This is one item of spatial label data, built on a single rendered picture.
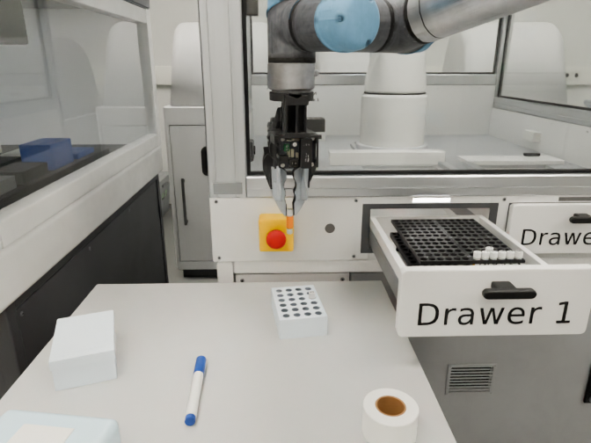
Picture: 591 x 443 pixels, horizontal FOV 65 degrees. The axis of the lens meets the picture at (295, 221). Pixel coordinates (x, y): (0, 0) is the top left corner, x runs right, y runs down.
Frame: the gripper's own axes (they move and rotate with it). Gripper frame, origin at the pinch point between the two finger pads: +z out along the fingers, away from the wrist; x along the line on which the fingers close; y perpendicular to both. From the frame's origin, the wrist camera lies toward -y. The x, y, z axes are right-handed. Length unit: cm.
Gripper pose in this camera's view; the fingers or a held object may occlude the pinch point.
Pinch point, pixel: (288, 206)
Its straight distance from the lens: 83.6
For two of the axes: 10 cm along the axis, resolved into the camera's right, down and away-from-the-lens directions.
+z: -0.1, 9.4, 3.3
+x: 9.8, -0.5, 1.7
